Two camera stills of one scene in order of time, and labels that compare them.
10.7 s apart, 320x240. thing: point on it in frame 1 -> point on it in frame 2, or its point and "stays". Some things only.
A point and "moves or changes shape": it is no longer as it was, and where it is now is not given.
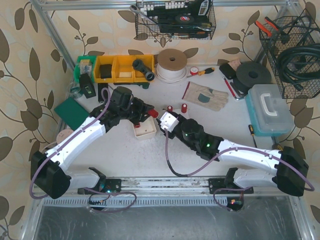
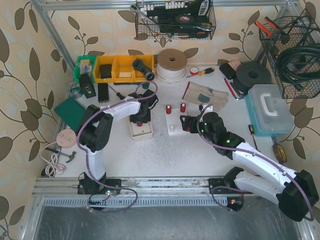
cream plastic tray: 145,128 moves or changes shape
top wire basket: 175,19 stays
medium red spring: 184,108 stays
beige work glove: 205,96 stays
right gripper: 162,125 -> 192,124
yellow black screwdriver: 207,71 stays
